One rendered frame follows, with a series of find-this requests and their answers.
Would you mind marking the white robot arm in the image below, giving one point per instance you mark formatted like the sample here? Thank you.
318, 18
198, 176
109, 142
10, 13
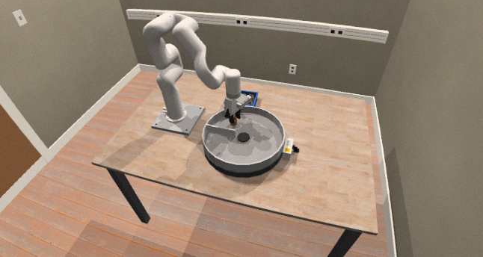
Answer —
167, 59

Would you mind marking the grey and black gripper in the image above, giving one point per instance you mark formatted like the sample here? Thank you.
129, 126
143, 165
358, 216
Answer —
231, 109

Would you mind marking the blue crate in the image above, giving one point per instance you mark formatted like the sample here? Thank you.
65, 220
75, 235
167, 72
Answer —
255, 94

